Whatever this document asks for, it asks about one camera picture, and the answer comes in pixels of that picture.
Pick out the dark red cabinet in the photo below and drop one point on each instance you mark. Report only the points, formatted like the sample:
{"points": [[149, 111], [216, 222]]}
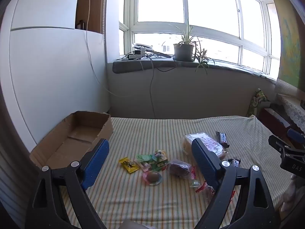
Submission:
{"points": [[269, 116]]}

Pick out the person's right hand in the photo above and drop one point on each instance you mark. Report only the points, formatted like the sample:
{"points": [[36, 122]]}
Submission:
{"points": [[294, 190]]}

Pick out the light green candy packet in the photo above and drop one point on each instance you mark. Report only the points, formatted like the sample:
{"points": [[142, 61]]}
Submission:
{"points": [[145, 158]]}

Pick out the small black patterned packet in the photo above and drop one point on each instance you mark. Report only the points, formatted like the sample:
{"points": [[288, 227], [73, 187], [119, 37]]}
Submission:
{"points": [[235, 162]]}

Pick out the round clear snack packet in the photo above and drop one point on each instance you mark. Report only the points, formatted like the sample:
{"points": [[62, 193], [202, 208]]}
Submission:
{"points": [[152, 177]]}

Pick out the pink white bread packet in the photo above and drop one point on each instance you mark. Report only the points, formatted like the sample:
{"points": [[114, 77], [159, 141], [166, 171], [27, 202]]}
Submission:
{"points": [[215, 145]]}

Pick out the potted spider plant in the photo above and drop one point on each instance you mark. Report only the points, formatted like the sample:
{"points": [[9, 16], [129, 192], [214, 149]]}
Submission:
{"points": [[183, 51]]}

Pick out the striped bed sheet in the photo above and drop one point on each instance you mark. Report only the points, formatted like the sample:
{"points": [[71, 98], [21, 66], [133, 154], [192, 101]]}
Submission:
{"points": [[154, 133]]}

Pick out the brown chocolate bar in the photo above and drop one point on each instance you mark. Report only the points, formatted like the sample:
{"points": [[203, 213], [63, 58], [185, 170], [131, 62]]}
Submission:
{"points": [[223, 138]]}

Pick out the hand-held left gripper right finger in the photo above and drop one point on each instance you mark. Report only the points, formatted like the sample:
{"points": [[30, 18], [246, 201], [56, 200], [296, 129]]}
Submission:
{"points": [[205, 164]]}

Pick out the yellow snack packet green label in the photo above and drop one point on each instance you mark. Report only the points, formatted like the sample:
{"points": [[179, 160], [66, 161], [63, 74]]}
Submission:
{"points": [[160, 154]]}

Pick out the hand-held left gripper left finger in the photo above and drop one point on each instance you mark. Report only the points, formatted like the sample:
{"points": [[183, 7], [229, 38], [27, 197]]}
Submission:
{"points": [[95, 164]]}

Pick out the white framed window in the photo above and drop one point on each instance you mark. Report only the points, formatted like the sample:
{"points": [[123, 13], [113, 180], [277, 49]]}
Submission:
{"points": [[162, 2]]}

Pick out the wooden open shelf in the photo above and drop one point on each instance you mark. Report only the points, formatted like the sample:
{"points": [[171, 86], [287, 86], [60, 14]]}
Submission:
{"points": [[93, 9]]}

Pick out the brown cardboard box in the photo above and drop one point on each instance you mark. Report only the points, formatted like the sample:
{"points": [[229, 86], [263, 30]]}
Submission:
{"points": [[78, 133]]}

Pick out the green red snack packet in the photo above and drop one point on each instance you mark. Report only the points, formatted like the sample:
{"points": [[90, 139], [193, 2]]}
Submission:
{"points": [[160, 165]]}

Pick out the pink white candy packet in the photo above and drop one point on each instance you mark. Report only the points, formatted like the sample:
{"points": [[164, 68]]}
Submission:
{"points": [[144, 165]]}

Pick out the white ribbed panel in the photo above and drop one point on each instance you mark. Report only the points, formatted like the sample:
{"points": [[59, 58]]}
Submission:
{"points": [[12, 183]]}

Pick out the wall map poster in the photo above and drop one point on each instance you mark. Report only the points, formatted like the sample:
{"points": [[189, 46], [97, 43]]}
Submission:
{"points": [[289, 47]]}

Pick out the white wardrobe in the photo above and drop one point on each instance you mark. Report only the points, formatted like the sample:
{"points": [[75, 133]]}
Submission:
{"points": [[47, 64]]}

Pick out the yellow candy packet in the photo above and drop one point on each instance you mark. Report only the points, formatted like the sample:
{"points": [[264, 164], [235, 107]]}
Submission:
{"points": [[128, 165]]}

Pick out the white lace cloth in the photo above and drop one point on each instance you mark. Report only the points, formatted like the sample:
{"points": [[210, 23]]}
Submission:
{"points": [[293, 105]]}

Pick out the clear packet with dark snack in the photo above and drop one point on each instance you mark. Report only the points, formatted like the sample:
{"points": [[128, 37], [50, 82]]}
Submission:
{"points": [[178, 168]]}

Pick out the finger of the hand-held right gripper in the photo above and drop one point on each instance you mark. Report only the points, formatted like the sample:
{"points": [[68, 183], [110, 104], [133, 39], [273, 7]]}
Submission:
{"points": [[277, 143], [296, 135]]}

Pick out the white power strip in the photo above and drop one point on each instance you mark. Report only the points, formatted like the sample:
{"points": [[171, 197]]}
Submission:
{"points": [[134, 56]]}

